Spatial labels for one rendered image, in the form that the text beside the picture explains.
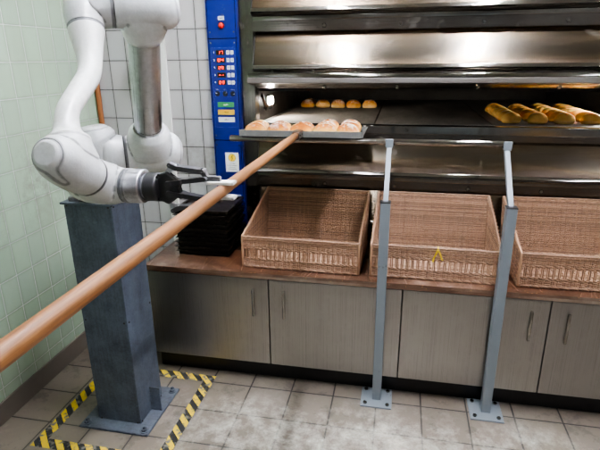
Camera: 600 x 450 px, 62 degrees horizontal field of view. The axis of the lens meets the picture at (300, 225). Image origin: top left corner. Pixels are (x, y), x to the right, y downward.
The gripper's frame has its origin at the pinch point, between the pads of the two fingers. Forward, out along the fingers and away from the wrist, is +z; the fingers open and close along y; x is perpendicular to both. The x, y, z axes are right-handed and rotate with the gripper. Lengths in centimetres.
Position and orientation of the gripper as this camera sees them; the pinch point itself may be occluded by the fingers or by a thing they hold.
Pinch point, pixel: (221, 189)
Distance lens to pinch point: 126.2
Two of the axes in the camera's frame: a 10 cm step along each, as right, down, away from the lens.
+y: 0.1, 9.5, 3.2
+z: 9.8, 0.5, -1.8
